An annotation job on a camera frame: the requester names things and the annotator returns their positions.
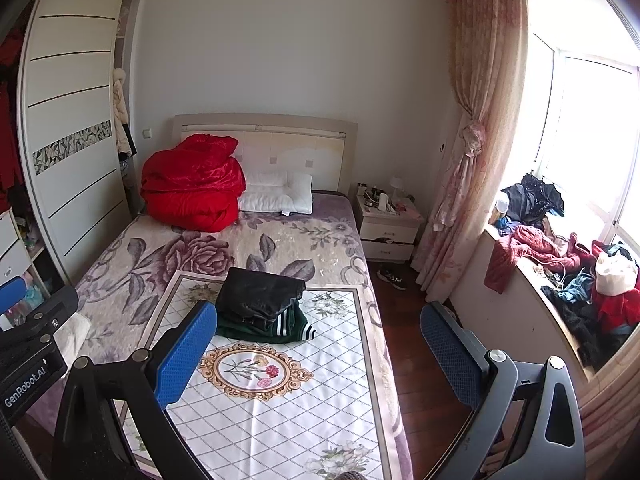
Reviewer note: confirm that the white bag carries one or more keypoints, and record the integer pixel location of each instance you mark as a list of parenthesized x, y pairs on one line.
[(615, 275)]

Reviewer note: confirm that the beige window seat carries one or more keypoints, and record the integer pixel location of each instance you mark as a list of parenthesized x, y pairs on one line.
[(525, 310)]

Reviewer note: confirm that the green striped garment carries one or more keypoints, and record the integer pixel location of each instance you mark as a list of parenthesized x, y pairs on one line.
[(292, 332)]

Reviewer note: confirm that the red hanging clothes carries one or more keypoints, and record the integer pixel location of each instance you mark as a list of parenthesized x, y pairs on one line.
[(7, 150)]

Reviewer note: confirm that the white drawer unit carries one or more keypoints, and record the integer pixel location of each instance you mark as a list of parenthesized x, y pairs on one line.
[(12, 255)]

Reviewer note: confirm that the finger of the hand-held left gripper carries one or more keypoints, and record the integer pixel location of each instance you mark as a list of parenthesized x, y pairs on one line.
[(12, 295), (55, 310)]

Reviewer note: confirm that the dark clothes pile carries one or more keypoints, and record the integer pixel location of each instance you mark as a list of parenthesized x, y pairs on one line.
[(580, 310)]

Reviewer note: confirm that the beige bed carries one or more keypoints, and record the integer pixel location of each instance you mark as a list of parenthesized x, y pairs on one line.
[(300, 160)]

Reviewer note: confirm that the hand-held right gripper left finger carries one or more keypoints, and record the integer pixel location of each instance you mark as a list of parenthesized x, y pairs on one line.
[(185, 355)]

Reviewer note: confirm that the white floral mat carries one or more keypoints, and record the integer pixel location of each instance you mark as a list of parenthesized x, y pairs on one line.
[(300, 410)]

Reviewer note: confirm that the white pillow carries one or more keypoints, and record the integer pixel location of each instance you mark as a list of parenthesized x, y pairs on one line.
[(275, 192)]

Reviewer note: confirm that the white cloth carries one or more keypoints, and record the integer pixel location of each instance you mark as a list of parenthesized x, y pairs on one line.
[(75, 335)]

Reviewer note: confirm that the red knit cloth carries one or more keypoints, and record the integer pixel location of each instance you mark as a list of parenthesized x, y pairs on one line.
[(535, 242)]

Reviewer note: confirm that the white hanging coat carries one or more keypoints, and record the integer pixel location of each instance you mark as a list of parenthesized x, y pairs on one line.
[(120, 105)]

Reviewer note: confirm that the pink floral curtain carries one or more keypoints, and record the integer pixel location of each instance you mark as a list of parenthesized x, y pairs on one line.
[(480, 60)]

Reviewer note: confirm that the black sneaker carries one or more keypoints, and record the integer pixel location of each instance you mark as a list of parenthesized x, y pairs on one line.
[(395, 279)]

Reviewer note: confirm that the white wardrobe door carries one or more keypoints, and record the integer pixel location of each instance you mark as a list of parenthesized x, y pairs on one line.
[(75, 110)]

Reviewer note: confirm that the red quilt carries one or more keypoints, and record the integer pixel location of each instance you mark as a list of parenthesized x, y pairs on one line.
[(195, 185)]

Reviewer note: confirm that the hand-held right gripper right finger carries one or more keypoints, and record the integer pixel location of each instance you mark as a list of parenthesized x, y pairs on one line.
[(450, 355)]

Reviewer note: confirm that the small table lamp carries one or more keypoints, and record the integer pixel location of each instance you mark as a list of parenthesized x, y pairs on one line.
[(396, 185)]

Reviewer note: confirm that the black leather pants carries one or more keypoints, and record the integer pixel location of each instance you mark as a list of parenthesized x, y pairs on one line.
[(260, 295)]

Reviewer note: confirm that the white nightstand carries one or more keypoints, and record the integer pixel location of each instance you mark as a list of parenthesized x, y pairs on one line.
[(385, 230)]

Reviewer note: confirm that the white window frame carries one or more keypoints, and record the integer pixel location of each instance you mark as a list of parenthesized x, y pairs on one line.
[(557, 110)]

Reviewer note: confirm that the black garment pile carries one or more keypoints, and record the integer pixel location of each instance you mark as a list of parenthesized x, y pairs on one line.
[(535, 200)]

